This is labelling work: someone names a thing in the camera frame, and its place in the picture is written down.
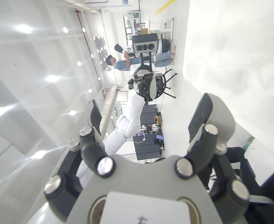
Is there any black swivel chair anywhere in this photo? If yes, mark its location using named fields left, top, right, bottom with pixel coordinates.
left=157, top=69, right=178, bottom=99

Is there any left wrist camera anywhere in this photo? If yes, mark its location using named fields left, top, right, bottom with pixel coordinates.
left=132, top=33, right=160, bottom=72

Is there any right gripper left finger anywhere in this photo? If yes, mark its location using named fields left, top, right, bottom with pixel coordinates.
left=44, top=99, right=116, bottom=221

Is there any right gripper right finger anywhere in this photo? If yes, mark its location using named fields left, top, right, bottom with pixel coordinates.
left=174, top=93, right=251, bottom=211

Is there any white desk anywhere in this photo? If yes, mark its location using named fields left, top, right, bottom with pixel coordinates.
left=148, top=17, right=175, bottom=40

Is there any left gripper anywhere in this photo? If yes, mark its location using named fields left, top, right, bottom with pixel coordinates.
left=127, top=67, right=167, bottom=102

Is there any person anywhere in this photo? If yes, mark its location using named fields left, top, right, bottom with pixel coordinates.
left=105, top=45, right=177, bottom=71
left=114, top=43, right=135, bottom=58

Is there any dark partition desk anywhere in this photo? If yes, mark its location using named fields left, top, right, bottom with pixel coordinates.
left=132, top=104, right=166, bottom=161

